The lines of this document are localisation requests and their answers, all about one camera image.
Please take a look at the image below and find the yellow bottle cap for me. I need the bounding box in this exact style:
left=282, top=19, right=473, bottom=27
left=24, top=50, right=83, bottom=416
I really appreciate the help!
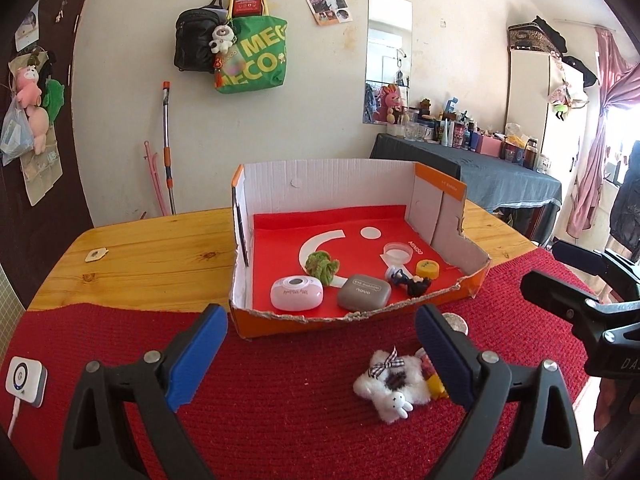
left=414, top=259, right=440, bottom=281

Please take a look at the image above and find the blue suited boy figurine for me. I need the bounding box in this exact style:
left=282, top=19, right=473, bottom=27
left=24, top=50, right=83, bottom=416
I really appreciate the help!
left=385, top=266, right=431, bottom=298

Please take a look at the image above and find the clear plastic round lid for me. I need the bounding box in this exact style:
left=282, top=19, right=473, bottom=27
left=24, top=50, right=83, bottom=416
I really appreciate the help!
left=382, top=242, right=413, bottom=266

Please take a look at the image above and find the grey earbuds case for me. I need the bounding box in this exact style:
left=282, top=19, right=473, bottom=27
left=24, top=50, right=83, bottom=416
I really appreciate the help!
left=337, top=274, right=392, bottom=312

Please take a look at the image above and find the green lettuce toy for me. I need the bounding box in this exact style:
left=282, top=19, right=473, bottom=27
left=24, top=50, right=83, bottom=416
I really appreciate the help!
left=304, top=250, right=340, bottom=286

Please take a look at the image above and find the blonde doll figurine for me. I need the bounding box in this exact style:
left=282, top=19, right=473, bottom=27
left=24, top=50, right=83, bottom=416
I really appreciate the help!
left=416, top=348, right=449, bottom=400

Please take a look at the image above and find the white square charger device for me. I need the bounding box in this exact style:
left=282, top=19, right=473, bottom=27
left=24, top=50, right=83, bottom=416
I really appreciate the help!
left=6, top=356, right=48, bottom=408

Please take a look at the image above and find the white speckled round jar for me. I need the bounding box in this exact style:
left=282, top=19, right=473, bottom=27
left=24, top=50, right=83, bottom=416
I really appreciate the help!
left=442, top=312, right=469, bottom=335

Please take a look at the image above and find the white fluffy plush charm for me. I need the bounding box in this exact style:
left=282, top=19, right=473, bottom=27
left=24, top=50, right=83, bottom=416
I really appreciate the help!
left=352, top=348, right=432, bottom=425

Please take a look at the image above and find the grey cloth covered side table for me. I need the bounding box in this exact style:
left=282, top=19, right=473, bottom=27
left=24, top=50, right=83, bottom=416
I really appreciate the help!
left=369, top=132, right=564, bottom=241

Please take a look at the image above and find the red knitted mat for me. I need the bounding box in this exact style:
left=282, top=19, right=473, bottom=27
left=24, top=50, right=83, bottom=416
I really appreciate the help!
left=1, top=249, right=587, bottom=479

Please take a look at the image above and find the small white tag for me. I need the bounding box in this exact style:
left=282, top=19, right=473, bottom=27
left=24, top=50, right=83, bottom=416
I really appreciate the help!
left=85, top=247, right=108, bottom=262

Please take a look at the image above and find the pink curtain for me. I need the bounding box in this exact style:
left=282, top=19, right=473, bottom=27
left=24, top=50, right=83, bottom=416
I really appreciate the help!
left=566, top=26, right=639, bottom=238

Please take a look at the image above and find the dark brown door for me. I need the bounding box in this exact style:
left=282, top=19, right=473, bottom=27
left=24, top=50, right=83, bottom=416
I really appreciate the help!
left=1, top=0, right=93, bottom=308

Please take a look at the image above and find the white wardrobe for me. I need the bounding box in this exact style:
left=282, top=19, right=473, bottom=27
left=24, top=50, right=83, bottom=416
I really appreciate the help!
left=505, top=46, right=591, bottom=181

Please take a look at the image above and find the orange cardboard box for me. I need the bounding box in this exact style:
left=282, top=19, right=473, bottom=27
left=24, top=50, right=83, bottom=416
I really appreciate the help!
left=230, top=158, right=491, bottom=339

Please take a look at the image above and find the clear plastic bag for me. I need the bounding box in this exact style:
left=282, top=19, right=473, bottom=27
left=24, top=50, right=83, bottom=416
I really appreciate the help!
left=0, top=98, right=35, bottom=167

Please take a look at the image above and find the green plush on door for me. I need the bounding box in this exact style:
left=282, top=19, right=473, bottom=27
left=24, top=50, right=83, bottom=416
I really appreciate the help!
left=41, top=78, right=65, bottom=125

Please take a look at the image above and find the pink plush pig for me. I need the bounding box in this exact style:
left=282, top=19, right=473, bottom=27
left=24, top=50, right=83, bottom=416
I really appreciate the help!
left=15, top=65, right=50, bottom=155

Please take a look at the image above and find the green tote bag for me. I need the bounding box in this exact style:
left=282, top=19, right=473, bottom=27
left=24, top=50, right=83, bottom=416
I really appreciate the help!
left=214, top=15, right=288, bottom=94

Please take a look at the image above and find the black backpack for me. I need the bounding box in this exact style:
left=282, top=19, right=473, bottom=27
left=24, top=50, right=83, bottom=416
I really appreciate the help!
left=174, top=0, right=235, bottom=74

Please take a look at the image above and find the orange tipped mop handle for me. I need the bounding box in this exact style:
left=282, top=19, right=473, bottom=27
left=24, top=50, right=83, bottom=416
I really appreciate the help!
left=162, top=80, right=177, bottom=214

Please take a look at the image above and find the wall mirror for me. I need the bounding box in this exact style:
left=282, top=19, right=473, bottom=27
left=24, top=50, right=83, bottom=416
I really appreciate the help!
left=362, top=0, right=413, bottom=125

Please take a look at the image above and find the photo poster on wall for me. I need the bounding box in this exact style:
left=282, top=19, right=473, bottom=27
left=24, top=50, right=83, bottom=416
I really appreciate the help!
left=306, top=0, right=352, bottom=26

